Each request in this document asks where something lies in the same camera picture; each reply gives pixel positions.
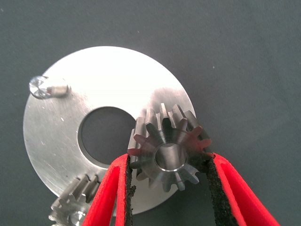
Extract dark grey table cloth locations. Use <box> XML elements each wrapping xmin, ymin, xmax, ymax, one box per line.
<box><xmin>0</xmin><ymin>0</ymin><xmax>301</xmax><ymax>226</ymax></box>

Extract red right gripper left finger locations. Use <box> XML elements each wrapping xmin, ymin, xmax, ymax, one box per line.
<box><xmin>81</xmin><ymin>153</ymin><xmax>137</xmax><ymax>226</ymax></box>

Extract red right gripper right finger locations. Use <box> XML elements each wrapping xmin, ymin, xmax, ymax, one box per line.
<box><xmin>204</xmin><ymin>152</ymin><xmax>282</xmax><ymax>226</ymax></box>

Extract small steel planetary gear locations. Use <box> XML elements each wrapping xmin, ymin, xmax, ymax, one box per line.
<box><xmin>127</xmin><ymin>103</ymin><xmax>212</xmax><ymax>193</ymax></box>
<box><xmin>48</xmin><ymin>173</ymin><xmax>101</xmax><ymax>226</ymax></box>

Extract round metal carrier plate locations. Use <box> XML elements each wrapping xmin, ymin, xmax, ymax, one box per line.
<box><xmin>23</xmin><ymin>46</ymin><xmax>196</xmax><ymax>215</ymax></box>

